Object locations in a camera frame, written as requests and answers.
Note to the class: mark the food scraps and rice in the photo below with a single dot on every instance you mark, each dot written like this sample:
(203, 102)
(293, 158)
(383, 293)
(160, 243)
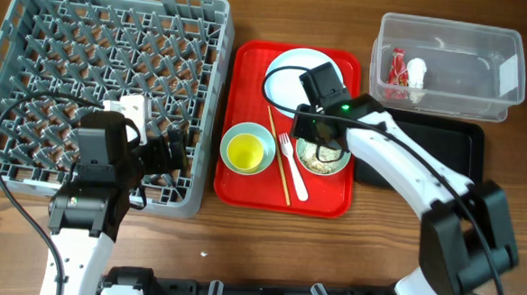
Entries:
(319, 159)

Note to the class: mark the wooden chopstick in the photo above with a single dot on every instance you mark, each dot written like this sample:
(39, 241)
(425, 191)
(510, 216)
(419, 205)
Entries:
(279, 159)

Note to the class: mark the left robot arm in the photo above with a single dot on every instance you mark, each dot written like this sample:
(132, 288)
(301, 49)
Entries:
(86, 212)

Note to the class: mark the clear plastic bin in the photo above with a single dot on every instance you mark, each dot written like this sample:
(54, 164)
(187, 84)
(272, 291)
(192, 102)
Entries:
(473, 71)

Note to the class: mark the light blue bowl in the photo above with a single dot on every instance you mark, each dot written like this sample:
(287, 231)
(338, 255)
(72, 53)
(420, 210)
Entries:
(261, 133)

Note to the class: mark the grey dishwasher rack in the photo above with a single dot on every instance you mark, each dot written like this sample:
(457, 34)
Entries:
(58, 58)

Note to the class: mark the red snack wrapper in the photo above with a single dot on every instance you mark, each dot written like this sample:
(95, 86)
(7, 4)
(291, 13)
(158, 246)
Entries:
(398, 75)

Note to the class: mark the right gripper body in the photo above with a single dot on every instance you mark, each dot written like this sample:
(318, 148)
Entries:
(305, 126)

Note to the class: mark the white plastic fork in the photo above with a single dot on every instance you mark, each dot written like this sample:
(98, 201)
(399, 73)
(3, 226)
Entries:
(289, 153)

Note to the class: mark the white tissue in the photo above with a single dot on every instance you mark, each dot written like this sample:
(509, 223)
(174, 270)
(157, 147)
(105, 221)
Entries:
(416, 70)

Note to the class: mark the black plastic tray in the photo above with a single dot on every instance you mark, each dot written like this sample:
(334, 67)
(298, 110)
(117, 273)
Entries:
(456, 144)

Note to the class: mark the light green bowl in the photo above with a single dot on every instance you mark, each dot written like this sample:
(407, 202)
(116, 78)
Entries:
(341, 164)

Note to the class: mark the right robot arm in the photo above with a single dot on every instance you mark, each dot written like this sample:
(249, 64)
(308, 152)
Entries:
(466, 235)

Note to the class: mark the red plastic tray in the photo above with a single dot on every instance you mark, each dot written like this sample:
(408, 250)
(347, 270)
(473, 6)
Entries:
(329, 196)

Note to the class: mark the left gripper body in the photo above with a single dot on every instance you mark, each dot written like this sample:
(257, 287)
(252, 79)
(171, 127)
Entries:
(154, 157)

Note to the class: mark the yellow plastic cup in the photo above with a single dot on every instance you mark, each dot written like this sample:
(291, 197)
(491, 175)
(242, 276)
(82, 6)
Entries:
(245, 152)

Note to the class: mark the white round plate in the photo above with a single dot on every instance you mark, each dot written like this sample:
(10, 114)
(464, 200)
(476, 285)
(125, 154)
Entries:
(284, 87)

